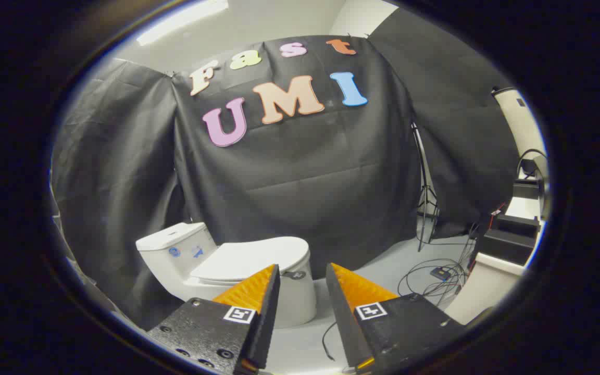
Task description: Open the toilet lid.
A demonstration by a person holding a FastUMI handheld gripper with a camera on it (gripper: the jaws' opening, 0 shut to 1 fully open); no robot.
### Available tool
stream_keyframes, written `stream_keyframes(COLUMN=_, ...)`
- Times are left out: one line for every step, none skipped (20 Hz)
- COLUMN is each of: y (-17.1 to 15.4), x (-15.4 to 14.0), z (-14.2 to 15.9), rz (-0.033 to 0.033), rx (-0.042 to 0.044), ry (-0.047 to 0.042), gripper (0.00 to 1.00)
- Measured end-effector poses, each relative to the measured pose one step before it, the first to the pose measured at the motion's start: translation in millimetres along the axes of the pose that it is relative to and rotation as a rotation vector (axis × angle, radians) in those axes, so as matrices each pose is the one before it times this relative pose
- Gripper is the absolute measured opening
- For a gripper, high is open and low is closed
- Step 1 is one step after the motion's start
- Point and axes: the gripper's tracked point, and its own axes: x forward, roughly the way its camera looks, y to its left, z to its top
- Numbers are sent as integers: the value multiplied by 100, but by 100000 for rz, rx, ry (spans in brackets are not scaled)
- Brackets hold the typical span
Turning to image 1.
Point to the white counter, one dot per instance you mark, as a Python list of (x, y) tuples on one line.
[(482, 286)]

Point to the small black box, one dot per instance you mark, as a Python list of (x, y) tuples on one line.
[(516, 224)]

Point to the black tripod stand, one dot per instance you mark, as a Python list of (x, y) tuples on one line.
[(427, 192)]

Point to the small black floor device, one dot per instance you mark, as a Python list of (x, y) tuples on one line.
[(441, 273)]

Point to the large black box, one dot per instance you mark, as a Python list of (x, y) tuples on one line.
[(508, 246)]

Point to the white toilet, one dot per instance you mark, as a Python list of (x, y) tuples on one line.
[(167, 260)]

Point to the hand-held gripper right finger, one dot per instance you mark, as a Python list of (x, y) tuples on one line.
[(342, 317)]

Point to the white toilet lid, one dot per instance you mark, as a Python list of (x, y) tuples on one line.
[(248, 258)]

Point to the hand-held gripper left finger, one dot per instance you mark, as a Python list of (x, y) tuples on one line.
[(269, 312)]

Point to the white pillar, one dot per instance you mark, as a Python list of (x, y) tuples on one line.
[(521, 122)]

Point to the black backdrop cloth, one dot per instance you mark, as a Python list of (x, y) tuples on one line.
[(305, 172)]

